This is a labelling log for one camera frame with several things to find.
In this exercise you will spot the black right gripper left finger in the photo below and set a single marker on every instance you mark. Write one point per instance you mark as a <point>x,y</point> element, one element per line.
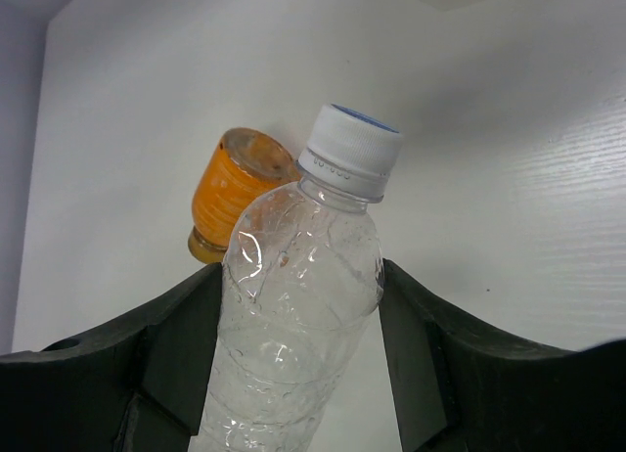
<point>135,383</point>

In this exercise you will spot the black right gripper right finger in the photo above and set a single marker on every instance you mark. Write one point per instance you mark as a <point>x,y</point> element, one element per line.
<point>461,384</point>

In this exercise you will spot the clear unlabelled plastic bottle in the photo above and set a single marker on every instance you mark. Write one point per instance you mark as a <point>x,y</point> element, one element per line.
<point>301,277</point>

